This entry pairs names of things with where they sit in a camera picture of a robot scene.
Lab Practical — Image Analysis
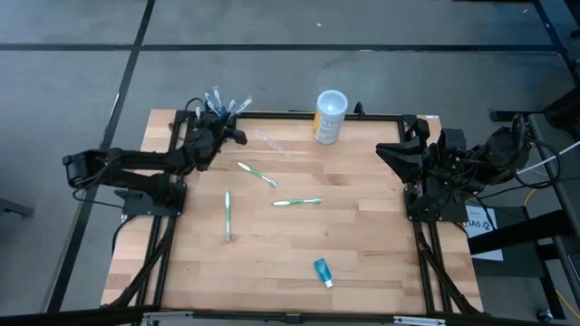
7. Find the silver frame bracket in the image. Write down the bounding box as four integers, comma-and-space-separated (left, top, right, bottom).
142, 311, 194, 326
392, 315, 448, 326

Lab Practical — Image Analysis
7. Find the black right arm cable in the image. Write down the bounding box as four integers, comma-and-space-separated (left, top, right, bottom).
510, 112, 564, 190

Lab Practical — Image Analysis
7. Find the black wire caddy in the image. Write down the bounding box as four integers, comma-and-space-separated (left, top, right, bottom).
188, 110, 237, 147

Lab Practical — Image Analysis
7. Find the black rig crossbar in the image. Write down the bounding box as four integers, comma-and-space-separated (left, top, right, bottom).
0, 303, 580, 326

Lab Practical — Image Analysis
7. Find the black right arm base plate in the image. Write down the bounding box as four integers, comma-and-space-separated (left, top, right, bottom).
405, 185, 468, 223

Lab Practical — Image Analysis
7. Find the black metal beam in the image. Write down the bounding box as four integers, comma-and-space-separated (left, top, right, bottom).
532, 0, 580, 85

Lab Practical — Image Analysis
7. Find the clear plastic wrapper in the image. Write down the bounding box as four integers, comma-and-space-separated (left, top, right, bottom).
251, 129, 291, 158

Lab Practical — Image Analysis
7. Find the black table frame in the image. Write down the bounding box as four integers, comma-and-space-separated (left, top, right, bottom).
101, 108, 486, 318

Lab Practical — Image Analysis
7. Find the black side desk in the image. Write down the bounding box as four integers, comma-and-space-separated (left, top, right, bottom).
466, 85, 580, 326

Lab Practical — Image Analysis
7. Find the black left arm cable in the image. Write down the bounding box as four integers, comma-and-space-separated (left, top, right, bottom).
183, 97, 208, 114

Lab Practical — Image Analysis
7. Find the yellow floor cable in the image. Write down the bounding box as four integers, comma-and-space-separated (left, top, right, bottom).
523, 180, 580, 313

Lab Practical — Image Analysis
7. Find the office chair base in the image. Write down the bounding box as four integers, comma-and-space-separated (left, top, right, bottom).
0, 197, 35, 218

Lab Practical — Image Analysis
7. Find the green white toothbrush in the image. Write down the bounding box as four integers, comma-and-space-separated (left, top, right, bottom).
271, 197, 324, 208
236, 161, 279, 188

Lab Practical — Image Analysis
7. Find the white paper sign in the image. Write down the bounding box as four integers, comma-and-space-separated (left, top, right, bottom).
464, 206, 504, 262

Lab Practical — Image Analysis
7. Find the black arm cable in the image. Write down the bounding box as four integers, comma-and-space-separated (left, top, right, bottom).
510, 112, 564, 190
183, 97, 208, 114

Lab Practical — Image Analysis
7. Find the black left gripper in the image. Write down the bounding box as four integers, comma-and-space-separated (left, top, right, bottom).
182, 115, 249, 174

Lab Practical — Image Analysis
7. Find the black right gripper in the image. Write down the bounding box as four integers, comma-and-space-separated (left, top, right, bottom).
374, 117, 475, 200

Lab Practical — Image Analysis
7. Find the white wipes canister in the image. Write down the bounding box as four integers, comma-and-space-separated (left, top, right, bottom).
312, 89, 349, 145

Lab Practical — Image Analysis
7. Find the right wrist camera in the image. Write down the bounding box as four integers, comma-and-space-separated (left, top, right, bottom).
437, 129, 468, 151

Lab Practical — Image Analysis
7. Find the white cable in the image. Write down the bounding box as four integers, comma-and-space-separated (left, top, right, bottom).
516, 139, 580, 176

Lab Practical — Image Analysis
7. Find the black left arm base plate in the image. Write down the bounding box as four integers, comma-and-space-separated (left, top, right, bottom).
112, 180, 188, 217

